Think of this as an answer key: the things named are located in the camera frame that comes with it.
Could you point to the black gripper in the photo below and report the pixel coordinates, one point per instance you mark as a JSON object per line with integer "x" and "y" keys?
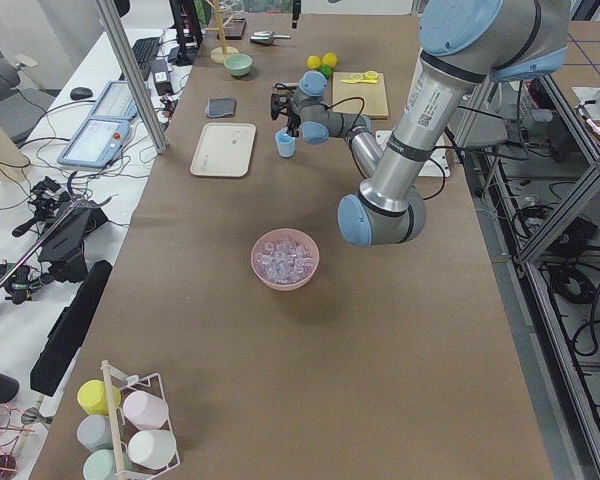
{"x": 293, "y": 121}

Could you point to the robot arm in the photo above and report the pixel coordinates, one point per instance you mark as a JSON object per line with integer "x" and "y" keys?
{"x": 462, "y": 44}

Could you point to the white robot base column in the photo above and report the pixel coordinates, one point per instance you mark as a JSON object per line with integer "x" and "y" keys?
{"x": 436, "y": 166}

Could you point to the light blue cup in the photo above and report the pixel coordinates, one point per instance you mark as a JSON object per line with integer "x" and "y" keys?
{"x": 285, "y": 143}

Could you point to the steel ice scoop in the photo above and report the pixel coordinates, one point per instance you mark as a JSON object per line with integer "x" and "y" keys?
{"x": 267, "y": 38}

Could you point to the pile of clear ice cubes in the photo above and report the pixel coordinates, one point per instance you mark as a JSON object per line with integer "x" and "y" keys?
{"x": 284, "y": 261}

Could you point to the pink cup in rack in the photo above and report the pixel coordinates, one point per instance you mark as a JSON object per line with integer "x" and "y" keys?
{"x": 145, "y": 410}

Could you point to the yellow cup in rack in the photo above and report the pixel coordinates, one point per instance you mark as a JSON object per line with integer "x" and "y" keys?
{"x": 92, "y": 398}

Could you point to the white cup in rack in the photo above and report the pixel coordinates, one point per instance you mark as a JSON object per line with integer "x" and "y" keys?
{"x": 153, "y": 449}

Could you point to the grey cup in rack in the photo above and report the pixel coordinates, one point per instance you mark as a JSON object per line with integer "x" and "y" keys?
{"x": 94, "y": 433}

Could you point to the mint cup in rack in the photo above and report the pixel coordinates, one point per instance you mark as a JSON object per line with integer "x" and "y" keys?
{"x": 100, "y": 465}

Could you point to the yellow lemon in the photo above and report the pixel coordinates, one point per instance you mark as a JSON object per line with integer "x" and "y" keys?
{"x": 330, "y": 59}
{"x": 313, "y": 62}

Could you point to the green lime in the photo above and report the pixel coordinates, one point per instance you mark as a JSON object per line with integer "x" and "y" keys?
{"x": 326, "y": 71}

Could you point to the yellow plastic knife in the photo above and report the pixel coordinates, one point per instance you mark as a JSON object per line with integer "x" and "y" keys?
{"x": 359, "y": 81}

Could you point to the mint green bowl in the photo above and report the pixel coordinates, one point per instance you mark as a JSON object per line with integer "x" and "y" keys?
{"x": 238, "y": 65}

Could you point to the lemon slice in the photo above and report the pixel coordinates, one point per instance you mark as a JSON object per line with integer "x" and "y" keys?
{"x": 370, "y": 75}

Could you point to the wooden cutting board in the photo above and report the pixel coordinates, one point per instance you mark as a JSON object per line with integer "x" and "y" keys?
{"x": 369, "y": 99}

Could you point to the grey folded cloth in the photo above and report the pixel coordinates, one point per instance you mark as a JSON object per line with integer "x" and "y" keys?
{"x": 221, "y": 107}

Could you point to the wooden mug tree stand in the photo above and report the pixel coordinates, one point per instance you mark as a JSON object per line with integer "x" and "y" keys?
{"x": 220, "y": 54}

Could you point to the black glass rack tray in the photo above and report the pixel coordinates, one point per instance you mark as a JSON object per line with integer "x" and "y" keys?
{"x": 234, "y": 29}

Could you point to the cream rabbit tray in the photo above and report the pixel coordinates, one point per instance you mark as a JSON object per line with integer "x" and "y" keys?
{"x": 223, "y": 150}

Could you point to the black keyboard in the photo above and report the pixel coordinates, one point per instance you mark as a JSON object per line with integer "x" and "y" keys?
{"x": 145, "y": 51}

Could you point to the pink bowl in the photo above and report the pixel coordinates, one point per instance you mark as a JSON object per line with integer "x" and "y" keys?
{"x": 296, "y": 235}

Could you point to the far teach pendant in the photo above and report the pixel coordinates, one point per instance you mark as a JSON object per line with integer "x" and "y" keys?
{"x": 116, "y": 101}

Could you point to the teach pendant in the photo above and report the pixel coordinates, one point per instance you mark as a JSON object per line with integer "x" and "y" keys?
{"x": 95, "y": 143}
{"x": 116, "y": 101}

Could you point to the near teach pendant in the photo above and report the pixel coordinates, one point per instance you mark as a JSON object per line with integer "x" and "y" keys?
{"x": 95, "y": 143}

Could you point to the black computer mouse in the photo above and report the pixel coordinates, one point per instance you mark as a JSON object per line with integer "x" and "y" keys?
{"x": 80, "y": 93}

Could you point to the black bar device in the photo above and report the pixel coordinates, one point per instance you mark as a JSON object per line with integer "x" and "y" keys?
{"x": 69, "y": 332}

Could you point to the aluminium frame post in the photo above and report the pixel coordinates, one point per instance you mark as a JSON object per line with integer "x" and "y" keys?
{"x": 118, "y": 39}

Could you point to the white wire cup rack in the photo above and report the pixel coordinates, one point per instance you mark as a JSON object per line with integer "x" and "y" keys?
{"x": 118, "y": 386}

